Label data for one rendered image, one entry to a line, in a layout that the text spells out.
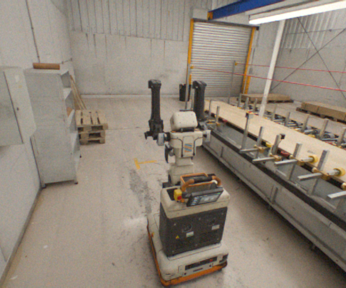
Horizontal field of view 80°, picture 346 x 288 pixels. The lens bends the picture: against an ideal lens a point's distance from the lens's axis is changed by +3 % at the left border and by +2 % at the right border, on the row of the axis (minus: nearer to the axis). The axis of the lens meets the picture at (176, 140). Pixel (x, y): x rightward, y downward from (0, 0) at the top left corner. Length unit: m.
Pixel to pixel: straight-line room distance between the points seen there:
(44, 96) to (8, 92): 0.93
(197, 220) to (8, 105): 1.74
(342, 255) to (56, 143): 3.38
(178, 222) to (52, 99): 2.11
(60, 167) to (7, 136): 1.23
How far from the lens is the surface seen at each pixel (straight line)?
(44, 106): 2.98
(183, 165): 1.86
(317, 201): 2.28
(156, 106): 1.79
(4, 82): 2.06
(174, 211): 1.59
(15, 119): 2.12
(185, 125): 1.71
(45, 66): 3.43
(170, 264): 1.92
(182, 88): 9.02
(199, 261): 1.99
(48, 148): 3.17
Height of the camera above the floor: 1.83
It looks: 23 degrees down
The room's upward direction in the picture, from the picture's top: 4 degrees clockwise
